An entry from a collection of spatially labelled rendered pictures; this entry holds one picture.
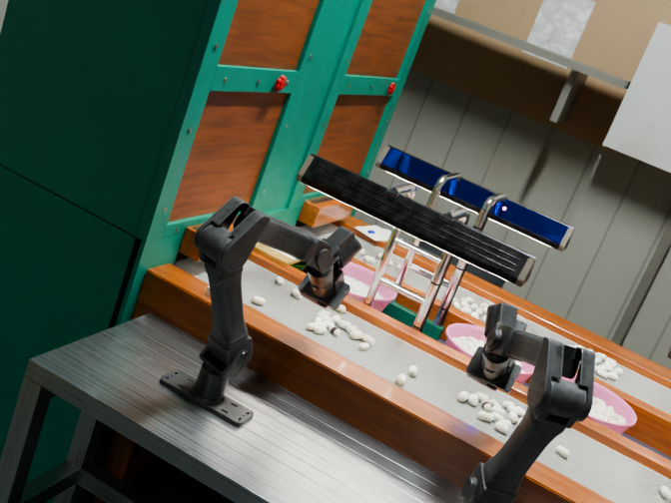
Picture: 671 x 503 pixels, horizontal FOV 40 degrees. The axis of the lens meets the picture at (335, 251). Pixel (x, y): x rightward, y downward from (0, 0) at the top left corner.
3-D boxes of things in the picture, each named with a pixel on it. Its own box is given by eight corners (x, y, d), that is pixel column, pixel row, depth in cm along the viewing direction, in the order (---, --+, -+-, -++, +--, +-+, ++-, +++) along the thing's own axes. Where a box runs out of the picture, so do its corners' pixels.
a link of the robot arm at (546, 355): (492, 319, 181) (559, 341, 151) (532, 331, 183) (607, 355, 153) (474, 378, 181) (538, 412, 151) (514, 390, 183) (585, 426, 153)
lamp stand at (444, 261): (389, 378, 230) (457, 218, 217) (323, 341, 236) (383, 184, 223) (413, 359, 247) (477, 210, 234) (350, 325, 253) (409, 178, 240)
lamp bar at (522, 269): (520, 287, 211) (533, 259, 209) (294, 180, 230) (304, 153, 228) (527, 281, 218) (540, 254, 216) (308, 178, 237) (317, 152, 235)
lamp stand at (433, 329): (436, 340, 266) (496, 202, 253) (377, 310, 272) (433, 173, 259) (454, 326, 283) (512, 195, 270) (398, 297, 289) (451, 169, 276)
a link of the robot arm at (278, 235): (313, 230, 195) (220, 189, 170) (340, 249, 189) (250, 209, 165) (284, 279, 196) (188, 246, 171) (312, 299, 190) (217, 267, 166)
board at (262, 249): (286, 266, 252) (287, 262, 251) (241, 244, 256) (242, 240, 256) (334, 250, 282) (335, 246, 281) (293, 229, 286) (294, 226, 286)
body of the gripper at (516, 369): (478, 348, 197) (480, 334, 191) (521, 369, 194) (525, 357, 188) (464, 372, 195) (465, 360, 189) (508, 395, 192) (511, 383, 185)
